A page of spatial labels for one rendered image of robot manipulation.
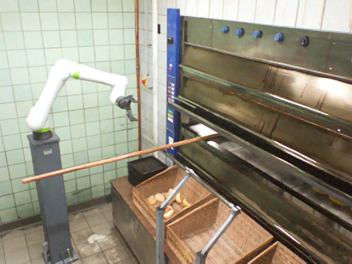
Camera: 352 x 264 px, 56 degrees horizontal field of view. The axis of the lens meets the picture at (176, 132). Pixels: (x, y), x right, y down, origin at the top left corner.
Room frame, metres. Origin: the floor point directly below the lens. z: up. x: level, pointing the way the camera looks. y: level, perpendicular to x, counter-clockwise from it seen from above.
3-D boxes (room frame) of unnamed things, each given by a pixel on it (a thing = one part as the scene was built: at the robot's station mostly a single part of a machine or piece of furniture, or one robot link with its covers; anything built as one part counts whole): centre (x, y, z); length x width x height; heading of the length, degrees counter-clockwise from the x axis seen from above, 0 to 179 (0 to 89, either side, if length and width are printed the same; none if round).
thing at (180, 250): (1.81, -0.28, 0.72); 0.56 x 0.49 x 0.28; 30
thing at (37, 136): (2.44, 1.08, 1.23); 0.26 x 0.15 x 0.06; 35
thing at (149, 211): (2.32, 0.02, 0.72); 0.56 x 0.49 x 0.28; 32
